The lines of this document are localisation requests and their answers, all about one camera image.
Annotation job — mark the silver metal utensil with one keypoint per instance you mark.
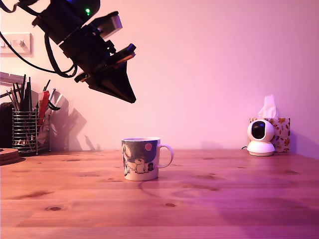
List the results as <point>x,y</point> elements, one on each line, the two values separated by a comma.
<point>58,97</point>

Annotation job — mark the black curved utensil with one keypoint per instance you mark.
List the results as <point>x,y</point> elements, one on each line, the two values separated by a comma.
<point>54,107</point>

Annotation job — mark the red utensil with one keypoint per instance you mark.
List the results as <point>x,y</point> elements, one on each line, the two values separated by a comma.
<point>43,104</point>

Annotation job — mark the thin black stick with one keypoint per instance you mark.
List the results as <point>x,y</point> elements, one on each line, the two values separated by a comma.
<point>24,84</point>

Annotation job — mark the pale plastic bag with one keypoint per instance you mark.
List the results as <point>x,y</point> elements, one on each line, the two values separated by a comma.
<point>47,129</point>

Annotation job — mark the wide black spatula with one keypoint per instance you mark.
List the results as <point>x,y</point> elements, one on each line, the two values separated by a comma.
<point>28,99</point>

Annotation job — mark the cartoon print ceramic mug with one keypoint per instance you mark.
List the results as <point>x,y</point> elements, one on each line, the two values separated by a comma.
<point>140,161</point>

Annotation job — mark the wooden chopstick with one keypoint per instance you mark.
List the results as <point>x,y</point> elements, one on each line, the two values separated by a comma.
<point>11,100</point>
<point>15,99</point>

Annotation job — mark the dark brown basket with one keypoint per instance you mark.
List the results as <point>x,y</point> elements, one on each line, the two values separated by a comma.
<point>5,127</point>

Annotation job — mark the round cork trivet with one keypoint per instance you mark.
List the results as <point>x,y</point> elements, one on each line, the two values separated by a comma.
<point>8,155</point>

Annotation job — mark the white tissue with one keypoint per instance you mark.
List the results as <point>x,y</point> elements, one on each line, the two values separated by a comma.
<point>268,107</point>

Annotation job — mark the leaf print tissue box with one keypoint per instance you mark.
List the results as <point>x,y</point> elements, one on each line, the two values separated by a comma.
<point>283,134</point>

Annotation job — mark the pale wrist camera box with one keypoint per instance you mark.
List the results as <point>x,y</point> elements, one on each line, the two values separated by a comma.
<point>113,23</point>

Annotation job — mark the white wall switch plate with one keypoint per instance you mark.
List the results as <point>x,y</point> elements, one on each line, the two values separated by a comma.
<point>25,51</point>

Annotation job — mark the grey metal rack rail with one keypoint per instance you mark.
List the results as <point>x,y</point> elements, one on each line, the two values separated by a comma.
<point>10,76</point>

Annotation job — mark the small white round camera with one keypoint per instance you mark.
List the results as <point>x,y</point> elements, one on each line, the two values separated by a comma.
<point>261,148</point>

